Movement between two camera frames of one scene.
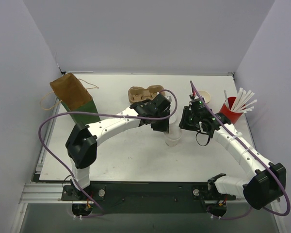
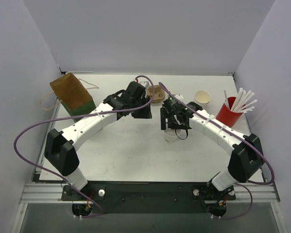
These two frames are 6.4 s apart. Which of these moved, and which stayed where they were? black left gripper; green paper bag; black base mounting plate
Moved: black left gripper
Stayed: black base mounting plate; green paper bag
